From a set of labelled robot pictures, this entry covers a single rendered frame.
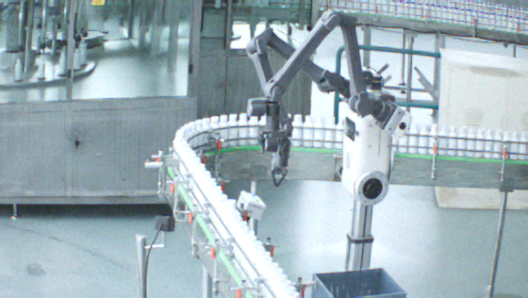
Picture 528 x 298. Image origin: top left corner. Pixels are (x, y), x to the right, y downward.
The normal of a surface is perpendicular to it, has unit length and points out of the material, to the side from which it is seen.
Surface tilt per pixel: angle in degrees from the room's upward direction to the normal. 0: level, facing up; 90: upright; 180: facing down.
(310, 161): 90
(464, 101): 90
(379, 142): 90
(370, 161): 101
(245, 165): 90
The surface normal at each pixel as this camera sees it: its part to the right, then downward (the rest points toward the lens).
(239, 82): 0.25, 0.25
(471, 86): -0.07, 0.25
